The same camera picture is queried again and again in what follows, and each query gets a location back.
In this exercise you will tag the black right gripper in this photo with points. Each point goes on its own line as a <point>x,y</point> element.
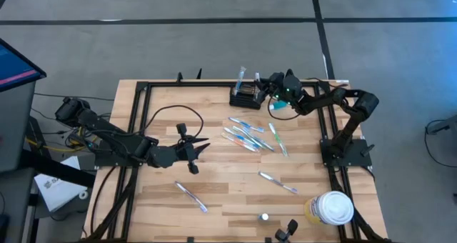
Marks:
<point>285,87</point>

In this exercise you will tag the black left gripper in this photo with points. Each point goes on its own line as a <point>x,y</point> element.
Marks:
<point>166,156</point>

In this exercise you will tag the teal toothpaste tube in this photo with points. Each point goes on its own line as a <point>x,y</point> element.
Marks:
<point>279,105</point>

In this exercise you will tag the orange toothbrush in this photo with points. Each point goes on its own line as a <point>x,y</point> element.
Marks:
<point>239,143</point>

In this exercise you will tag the green toothbrush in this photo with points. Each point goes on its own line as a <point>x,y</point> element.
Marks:
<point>278,139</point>

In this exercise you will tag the purple toothbrush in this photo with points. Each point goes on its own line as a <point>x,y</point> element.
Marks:
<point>191,196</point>
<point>277,182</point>

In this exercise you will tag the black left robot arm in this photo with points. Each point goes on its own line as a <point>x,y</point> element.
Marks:
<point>114,139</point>

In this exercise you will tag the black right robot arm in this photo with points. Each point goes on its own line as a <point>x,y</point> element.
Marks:
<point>357,118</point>

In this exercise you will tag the white label strip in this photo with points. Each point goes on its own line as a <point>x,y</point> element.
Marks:
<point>342,81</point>

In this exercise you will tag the small silver round object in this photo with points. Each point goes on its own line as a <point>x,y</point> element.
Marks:
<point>263,217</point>

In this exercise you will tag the small white tape roll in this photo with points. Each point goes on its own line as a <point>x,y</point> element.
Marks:
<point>80,194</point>

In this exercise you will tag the yellow wipes canister white lid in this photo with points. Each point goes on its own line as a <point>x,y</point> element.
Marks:
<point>333,207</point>

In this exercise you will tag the black stand beam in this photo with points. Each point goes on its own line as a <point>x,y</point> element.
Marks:
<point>57,169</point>

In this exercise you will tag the white printed booklet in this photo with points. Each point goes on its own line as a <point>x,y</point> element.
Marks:
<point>57,193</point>

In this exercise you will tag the grey furniture foot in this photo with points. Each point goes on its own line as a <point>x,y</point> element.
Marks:
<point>444,125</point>

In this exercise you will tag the monitor with blue screen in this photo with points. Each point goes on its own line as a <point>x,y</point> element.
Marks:
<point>14,68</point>

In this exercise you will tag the black aluminium table frame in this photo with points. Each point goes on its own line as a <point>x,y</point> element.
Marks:
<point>141,85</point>

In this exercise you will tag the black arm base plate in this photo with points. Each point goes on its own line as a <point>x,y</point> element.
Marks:
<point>107,161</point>
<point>357,157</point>

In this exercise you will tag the small black bracket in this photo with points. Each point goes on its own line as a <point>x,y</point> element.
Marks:
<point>285,232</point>

